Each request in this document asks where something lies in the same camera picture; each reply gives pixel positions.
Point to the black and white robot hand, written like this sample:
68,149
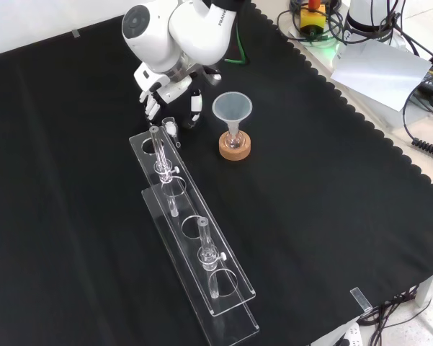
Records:
173,88

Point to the translucent plastic funnel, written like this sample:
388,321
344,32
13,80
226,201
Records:
232,108

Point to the clear acrylic funnel stand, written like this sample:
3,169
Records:
187,205

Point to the small round-bottom glass flask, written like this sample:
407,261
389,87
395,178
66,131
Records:
234,141

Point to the grey tape strip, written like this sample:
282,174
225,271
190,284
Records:
75,34

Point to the yellow stop button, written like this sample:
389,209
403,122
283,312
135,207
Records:
311,19

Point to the black bench cloth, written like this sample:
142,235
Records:
310,216

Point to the pale board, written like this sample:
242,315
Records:
378,72

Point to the clear cloth clip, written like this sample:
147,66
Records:
360,299

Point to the white power strip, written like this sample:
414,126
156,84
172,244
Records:
351,337

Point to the white table leg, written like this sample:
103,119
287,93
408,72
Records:
428,290

